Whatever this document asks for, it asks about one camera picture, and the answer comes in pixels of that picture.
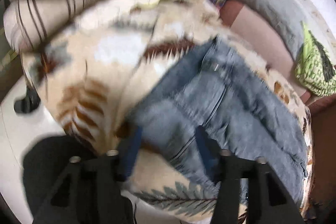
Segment beige leaf print blanket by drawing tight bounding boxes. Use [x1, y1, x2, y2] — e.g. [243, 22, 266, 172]
[23, 0, 313, 214]

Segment blue denim pants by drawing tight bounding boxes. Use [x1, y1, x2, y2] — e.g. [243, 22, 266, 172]
[127, 38, 307, 202]

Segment black shoe on floor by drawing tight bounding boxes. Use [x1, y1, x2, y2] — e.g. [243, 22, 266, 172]
[14, 86, 41, 114]

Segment pink bed sheet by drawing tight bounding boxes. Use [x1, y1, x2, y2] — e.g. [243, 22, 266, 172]
[219, 0, 336, 106]

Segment green patterned cloth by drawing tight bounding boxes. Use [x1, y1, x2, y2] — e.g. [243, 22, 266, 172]
[295, 22, 335, 97]

